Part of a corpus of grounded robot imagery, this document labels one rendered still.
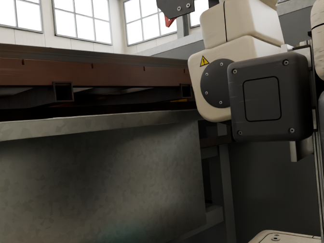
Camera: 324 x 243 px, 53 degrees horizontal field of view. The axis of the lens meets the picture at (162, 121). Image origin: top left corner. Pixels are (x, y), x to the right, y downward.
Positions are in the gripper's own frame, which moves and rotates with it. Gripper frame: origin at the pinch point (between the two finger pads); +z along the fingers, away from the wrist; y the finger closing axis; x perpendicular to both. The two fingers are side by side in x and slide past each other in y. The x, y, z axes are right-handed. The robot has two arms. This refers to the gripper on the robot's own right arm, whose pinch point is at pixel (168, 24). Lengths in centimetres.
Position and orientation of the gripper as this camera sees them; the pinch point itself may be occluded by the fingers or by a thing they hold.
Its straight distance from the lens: 120.8
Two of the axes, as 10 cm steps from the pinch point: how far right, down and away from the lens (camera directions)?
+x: 7.4, 3.8, -5.5
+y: -6.2, 0.7, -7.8
